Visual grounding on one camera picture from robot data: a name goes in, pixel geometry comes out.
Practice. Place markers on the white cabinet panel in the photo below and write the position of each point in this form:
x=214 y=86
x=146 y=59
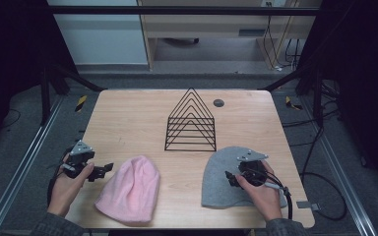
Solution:
x=101 y=39

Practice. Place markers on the person's left hand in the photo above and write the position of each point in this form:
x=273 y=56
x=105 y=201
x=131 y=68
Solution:
x=66 y=190

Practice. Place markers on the grey knit beanie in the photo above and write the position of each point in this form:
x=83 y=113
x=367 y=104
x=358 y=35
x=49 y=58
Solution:
x=218 y=183

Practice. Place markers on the aluminium floor rail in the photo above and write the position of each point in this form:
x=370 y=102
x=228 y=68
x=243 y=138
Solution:
x=23 y=164
x=338 y=170

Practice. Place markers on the black and yellow tape strip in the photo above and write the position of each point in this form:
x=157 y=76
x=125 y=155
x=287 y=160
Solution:
x=80 y=103
x=290 y=103

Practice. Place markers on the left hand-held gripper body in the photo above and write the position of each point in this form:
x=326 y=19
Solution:
x=78 y=156

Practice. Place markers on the grey metal table bracket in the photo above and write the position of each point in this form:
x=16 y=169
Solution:
x=308 y=205

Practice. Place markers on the pink knit beanie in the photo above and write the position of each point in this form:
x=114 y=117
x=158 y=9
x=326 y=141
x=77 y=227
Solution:
x=129 y=190

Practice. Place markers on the grey round table grommet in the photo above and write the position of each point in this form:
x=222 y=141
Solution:
x=219 y=103

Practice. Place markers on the black metal stand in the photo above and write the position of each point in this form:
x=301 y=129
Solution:
x=308 y=78
x=55 y=82

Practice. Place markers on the person's right hand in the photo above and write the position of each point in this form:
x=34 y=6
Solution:
x=262 y=198

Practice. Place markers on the black horizontal frame bar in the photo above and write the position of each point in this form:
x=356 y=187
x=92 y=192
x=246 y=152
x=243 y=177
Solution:
x=177 y=10

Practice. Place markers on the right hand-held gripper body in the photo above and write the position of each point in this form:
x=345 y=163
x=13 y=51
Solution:
x=252 y=168

